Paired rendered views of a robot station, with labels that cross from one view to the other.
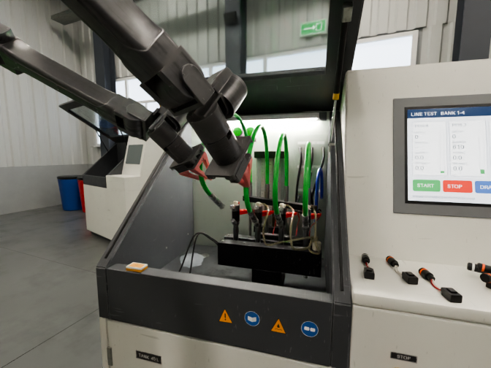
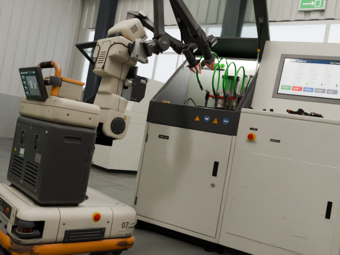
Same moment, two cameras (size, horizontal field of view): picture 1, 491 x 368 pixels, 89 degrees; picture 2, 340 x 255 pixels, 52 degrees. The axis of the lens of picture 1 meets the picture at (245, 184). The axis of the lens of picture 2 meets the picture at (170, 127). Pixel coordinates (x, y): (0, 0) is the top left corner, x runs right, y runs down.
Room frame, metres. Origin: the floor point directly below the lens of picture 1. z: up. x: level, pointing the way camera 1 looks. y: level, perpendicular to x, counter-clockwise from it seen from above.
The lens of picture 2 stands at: (-1.85, -0.23, 0.73)
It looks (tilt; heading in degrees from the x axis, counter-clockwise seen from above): 1 degrees up; 11
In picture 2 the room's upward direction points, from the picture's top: 10 degrees clockwise
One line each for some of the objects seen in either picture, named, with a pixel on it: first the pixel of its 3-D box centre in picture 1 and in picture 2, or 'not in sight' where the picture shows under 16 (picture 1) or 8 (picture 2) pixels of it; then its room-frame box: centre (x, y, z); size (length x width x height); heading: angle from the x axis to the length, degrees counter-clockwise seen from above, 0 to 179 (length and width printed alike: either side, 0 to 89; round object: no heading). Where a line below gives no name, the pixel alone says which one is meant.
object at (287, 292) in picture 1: (208, 307); (191, 117); (0.62, 0.10, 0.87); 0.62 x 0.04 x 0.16; 74
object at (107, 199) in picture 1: (121, 172); (112, 108); (3.79, 1.87, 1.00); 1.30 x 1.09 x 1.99; 53
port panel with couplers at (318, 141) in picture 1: (310, 171); (249, 87); (1.04, -0.27, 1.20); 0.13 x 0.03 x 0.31; 74
